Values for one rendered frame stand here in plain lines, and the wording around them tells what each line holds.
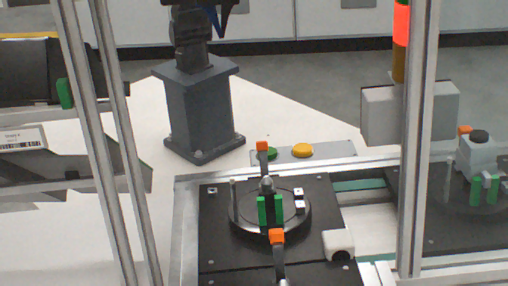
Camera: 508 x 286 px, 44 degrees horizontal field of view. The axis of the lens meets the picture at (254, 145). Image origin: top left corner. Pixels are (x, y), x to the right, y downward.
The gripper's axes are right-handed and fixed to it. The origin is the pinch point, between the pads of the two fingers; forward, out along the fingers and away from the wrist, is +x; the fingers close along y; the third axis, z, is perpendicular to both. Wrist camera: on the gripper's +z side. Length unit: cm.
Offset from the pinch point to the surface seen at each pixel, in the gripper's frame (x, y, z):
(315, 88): 126, 48, -229
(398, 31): -7.4, 21.8, 32.7
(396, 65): -2.9, 21.8, 32.6
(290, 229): 26.6, 7.9, 25.7
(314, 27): 107, 56, -279
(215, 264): 28.4, -4.3, 30.0
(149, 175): 23.3, -15.1, 10.8
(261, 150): 19.2, 4.9, 13.0
